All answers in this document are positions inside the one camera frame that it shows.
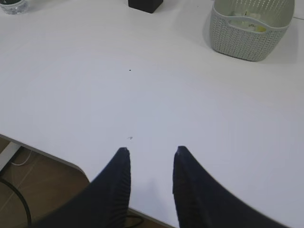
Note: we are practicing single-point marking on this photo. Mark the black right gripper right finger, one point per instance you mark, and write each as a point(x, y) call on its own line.
point(202, 202)

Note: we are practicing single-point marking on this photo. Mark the green woven plastic basket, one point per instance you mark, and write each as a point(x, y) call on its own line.
point(249, 29)

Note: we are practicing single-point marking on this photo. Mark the clear water bottle green label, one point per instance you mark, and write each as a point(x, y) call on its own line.
point(13, 7)

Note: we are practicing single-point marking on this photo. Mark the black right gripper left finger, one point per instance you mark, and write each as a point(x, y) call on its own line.
point(102, 204)

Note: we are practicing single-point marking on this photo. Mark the black square pen holder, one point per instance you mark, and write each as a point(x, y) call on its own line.
point(149, 6)

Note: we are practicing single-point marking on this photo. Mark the white table leg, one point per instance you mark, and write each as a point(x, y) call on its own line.
point(7, 153)

